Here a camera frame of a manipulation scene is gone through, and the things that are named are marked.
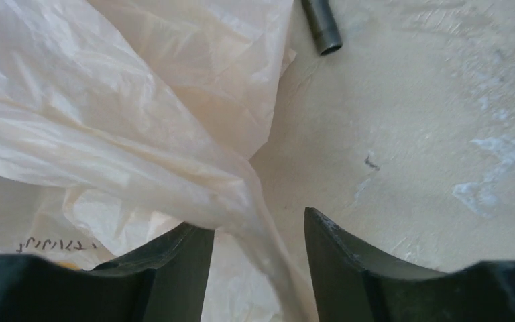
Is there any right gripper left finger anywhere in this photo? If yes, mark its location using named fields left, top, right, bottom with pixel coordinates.
left=0, top=223, right=214, bottom=321

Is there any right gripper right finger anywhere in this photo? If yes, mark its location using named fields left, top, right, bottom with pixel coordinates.
left=304, top=207, right=515, bottom=321

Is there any translucent plastic bag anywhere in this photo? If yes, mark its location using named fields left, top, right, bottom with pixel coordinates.
left=0, top=1, right=318, bottom=321

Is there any dark grey metal faucet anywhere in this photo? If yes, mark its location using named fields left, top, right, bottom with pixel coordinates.
left=301, top=0, right=343, bottom=56

